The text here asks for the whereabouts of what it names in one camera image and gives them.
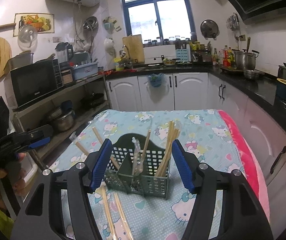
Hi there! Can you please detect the wooden chopstick pair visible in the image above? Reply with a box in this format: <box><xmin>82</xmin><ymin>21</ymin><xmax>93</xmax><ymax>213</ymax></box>
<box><xmin>97</xmin><ymin>184</ymin><xmax>118</xmax><ymax>240</ymax></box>
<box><xmin>114</xmin><ymin>192</ymin><xmax>134</xmax><ymax>240</ymax></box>
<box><xmin>141</xmin><ymin>129</ymin><xmax>151</xmax><ymax>161</ymax></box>
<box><xmin>154</xmin><ymin>120</ymin><xmax>180</xmax><ymax>177</ymax></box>
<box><xmin>92</xmin><ymin>126</ymin><xmax>121</xmax><ymax>170</ymax></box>
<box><xmin>131</xmin><ymin>137</ymin><xmax>144</xmax><ymax>177</ymax></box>

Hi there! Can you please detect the dark green plastic utensil basket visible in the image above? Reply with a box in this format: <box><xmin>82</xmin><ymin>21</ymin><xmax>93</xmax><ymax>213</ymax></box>
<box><xmin>104</xmin><ymin>133</ymin><xmax>170</xmax><ymax>199</ymax></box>

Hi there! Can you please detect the person's left hand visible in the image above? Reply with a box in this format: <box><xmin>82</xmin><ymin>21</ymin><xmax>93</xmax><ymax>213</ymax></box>
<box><xmin>0</xmin><ymin>153</ymin><xmax>26</xmax><ymax>212</ymax></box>

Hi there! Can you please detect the white plastic drawer unit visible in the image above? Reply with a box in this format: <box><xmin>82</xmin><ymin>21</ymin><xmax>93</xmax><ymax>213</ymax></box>
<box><xmin>21</xmin><ymin>153</ymin><xmax>38</xmax><ymax>185</ymax></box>

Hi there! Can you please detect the Hello Kitty blue tablecloth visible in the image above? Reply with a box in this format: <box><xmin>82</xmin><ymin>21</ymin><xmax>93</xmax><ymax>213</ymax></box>
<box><xmin>48</xmin><ymin>108</ymin><xmax>246</xmax><ymax>240</ymax></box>

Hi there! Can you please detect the steel pot on shelf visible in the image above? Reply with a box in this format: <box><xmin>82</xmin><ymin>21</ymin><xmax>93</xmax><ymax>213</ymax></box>
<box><xmin>47</xmin><ymin>108</ymin><xmax>75</xmax><ymax>132</ymax></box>

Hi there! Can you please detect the black microwave oven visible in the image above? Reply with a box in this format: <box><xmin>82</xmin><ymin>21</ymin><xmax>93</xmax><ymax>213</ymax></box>
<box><xmin>4</xmin><ymin>60</ymin><xmax>63</xmax><ymax>110</ymax></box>

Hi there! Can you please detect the blue dish rack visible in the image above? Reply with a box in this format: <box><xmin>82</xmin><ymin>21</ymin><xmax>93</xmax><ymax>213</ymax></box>
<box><xmin>73</xmin><ymin>62</ymin><xmax>98</xmax><ymax>80</ymax></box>

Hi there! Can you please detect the pink towel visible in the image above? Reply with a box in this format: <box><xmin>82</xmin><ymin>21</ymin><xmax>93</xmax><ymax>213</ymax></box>
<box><xmin>218</xmin><ymin>109</ymin><xmax>270</xmax><ymax>222</ymax></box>

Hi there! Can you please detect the black blender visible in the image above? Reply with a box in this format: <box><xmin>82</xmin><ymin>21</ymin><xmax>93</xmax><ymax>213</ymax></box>
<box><xmin>55</xmin><ymin>42</ymin><xmax>74</xmax><ymax>67</ymax></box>

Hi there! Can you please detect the large steel stock pot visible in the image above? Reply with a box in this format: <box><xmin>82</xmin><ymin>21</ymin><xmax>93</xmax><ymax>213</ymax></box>
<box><xmin>234</xmin><ymin>50</ymin><xmax>260</xmax><ymax>70</ymax></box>

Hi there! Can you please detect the wooden cutting board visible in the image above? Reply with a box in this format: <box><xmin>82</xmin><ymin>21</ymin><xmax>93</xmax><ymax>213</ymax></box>
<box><xmin>122</xmin><ymin>34</ymin><xmax>145</xmax><ymax>63</ymax></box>

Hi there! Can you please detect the fruit picture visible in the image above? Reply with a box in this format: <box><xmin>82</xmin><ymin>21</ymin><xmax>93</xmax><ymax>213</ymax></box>
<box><xmin>13</xmin><ymin>12</ymin><xmax>54</xmax><ymax>37</ymax></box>

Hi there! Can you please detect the hanging pot lid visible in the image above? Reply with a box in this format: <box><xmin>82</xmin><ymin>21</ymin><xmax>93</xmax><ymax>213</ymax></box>
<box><xmin>200</xmin><ymin>20</ymin><xmax>219</xmax><ymax>39</ymax></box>

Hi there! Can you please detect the blue framed window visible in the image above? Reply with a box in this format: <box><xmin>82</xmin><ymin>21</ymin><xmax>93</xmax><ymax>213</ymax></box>
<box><xmin>121</xmin><ymin>0</ymin><xmax>197</xmax><ymax>41</ymax></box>

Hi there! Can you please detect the glass lid on wall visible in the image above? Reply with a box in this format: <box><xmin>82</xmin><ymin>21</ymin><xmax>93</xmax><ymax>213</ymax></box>
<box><xmin>18</xmin><ymin>24</ymin><xmax>38</xmax><ymax>49</ymax></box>

